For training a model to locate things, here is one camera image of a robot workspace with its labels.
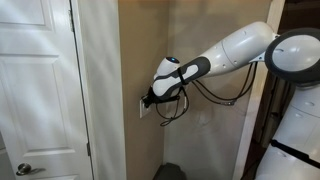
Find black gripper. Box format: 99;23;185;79
141;84;183;108

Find grey plastic trash can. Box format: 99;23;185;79
153;162;188;180

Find white panel door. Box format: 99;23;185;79
0;0;94;180

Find silver door knob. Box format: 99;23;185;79
15;162;46;177

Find white light switch plate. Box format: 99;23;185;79
138;97;152;120

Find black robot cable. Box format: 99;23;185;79
155;61;259;128

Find white door frame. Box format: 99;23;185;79
70;0;128;180

